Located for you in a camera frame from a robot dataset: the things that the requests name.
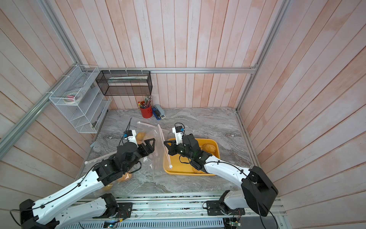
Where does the clear zipper bag pink zip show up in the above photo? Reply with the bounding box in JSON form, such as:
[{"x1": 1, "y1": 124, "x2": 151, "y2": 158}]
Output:
[{"x1": 84, "y1": 151, "x2": 135, "y2": 193}]

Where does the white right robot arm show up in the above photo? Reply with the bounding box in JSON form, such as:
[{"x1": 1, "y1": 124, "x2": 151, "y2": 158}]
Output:
[{"x1": 164, "y1": 134, "x2": 278, "y2": 217}]

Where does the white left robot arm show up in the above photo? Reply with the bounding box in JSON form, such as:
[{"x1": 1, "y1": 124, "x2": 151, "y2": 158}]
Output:
[{"x1": 19, "y1": 138, "x2": 155, "y2": 229}]

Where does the yellow plastic tray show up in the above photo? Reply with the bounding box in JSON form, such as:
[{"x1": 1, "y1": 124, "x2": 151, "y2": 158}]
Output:
[{"x1": 163, "y1": 138, "x2": 220, "y2": 177}]

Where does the red metal pencil bucket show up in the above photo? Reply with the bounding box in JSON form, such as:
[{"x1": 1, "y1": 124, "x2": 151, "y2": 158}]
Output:
[{"x1": 140, "y1": 106, "x2": 153, "y2": 119}]

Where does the light blue stapler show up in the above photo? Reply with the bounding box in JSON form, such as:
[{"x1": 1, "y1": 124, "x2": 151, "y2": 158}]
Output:
[{"x1": 155, "y1": 104, "x2": 166, "y2": 119}]

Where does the coloured pencils bunch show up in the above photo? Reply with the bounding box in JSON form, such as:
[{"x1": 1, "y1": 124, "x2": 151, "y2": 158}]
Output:
[{"x1": 138, "y1": 95, "x2": 152, "y2": 109}]

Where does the tape roll on shelf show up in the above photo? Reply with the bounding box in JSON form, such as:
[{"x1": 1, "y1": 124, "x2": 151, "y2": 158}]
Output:
[{"x1": 63, "y1": 92, "x2": 82, "y2": 105}]

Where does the black mesh wall basket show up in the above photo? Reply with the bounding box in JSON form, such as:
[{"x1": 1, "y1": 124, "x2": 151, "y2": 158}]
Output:
[{"x1": 96, "y1": 70, "x2": 153, "y2": 96}]

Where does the white wire mesh shelf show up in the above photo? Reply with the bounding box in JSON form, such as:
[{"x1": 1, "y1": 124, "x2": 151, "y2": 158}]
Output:
[{"x1": 49, "y1": 65, "x2": 111, "y2": 134}]

